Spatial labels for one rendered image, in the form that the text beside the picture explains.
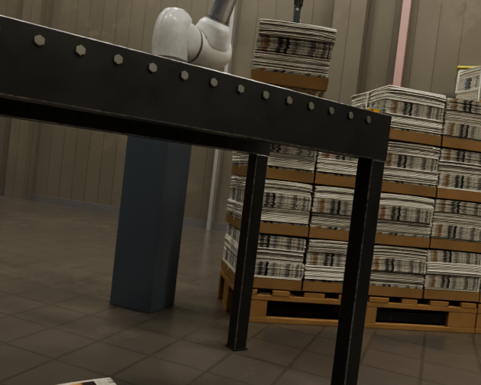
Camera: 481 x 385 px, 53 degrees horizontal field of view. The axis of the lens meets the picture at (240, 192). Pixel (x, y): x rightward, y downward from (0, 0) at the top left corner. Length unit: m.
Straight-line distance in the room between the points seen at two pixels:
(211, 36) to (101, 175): 4.06
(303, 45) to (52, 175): 5.08
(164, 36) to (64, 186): 4.50
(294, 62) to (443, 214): 1.01
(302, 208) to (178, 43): 0.86
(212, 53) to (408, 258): 1.26
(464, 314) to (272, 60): 1.46
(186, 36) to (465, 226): 1.51
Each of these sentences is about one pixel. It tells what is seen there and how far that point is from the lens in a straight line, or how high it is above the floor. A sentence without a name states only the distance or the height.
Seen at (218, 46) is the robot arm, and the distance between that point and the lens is 2.25.
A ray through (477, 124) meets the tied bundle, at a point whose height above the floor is 0.96.
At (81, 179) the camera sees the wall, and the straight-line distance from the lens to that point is 6.27.
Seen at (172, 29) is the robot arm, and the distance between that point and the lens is 2.13.
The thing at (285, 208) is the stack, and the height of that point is 0.49.
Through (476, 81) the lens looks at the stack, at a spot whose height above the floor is 1.21.
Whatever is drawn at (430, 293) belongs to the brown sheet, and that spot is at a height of 0.17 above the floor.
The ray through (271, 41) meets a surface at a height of 1.11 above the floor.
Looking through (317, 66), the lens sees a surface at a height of 1.03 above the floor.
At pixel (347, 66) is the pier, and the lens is 4.86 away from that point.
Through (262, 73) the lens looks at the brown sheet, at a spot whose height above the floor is 0.99.
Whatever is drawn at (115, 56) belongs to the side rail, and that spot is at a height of 0.78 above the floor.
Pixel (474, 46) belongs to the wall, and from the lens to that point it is 4.98.
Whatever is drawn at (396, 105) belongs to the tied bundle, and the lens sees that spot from 2.26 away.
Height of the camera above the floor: 0.60
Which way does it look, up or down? 2 degrees down
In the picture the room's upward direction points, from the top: 7 degrees clockwise
